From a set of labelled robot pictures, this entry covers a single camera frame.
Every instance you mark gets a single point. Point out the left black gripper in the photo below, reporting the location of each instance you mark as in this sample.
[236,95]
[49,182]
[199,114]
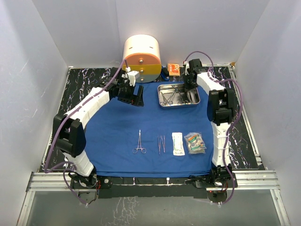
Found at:
[133,100]

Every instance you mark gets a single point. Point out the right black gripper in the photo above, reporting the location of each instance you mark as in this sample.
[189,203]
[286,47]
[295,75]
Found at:
[186,87]

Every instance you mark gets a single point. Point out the steel instrument tray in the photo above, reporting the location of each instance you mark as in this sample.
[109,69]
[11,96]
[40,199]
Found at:
[174,86]

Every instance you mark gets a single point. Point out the blue surgical cloth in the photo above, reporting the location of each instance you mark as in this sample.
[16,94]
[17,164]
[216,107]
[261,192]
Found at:
[112,134]

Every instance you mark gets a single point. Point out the steel tweezers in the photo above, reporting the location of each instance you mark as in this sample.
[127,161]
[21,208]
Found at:
[163,140]
[159,144]

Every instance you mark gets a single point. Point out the steel forceps ring handles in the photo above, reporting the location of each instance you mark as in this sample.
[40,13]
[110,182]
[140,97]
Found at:
[139,147]

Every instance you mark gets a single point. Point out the long white green pouch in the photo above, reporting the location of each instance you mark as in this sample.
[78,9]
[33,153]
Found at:
[178,149]

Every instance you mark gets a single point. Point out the white blue supply packet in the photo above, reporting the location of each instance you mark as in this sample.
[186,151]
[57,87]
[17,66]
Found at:
[203,144]

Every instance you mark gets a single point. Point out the green clear supply packet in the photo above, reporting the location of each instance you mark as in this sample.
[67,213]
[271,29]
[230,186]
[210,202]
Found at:
[193,142]

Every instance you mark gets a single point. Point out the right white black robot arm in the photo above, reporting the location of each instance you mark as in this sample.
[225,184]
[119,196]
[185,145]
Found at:
[220,112]

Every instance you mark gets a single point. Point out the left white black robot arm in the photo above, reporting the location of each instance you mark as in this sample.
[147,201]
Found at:
[69,128]

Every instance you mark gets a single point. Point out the small orange spiral notebook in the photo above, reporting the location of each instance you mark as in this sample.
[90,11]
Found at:
[173,69]

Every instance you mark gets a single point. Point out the metal instruments in tray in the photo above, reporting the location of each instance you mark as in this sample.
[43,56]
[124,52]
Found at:
[178,98]

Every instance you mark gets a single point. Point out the blue black clip tool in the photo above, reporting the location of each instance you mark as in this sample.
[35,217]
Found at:
[164,74]

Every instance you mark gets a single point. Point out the round three-drawer storage box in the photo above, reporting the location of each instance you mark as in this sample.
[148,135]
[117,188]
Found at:
[142,54]

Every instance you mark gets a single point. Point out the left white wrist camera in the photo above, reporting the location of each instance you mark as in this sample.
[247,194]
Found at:
[132,76]

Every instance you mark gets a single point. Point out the aluminium frame rail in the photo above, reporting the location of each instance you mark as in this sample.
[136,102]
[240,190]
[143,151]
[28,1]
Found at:
[152,187]

